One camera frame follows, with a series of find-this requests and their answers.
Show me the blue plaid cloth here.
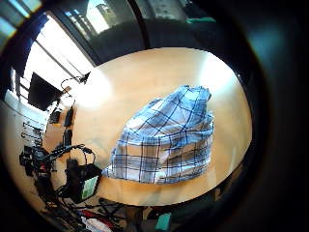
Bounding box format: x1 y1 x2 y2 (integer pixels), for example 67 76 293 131
101 84 215 186

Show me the black power adapter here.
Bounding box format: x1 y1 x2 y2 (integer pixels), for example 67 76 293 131
63 129 73 148
63 107 75 128

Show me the black box with green label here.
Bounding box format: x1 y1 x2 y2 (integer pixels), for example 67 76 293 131
65 159 103 205

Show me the black keyboard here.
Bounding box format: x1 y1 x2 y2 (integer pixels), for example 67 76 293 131
47 109 62 125

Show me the teal box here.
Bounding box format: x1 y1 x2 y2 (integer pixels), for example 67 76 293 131
154 212 173 232

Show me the black computer monitor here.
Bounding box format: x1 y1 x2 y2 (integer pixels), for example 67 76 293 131
27 72 65 112

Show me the red and white cloth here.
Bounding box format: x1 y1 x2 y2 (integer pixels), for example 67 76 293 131
76 209 117 232

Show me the black equipment cluster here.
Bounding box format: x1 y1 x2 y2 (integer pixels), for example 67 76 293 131
18 145 56 182

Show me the black camera on stand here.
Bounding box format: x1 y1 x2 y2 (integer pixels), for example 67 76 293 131
60 71 92 92

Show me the black cable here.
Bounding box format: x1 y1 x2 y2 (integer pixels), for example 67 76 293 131
42 143 97 166

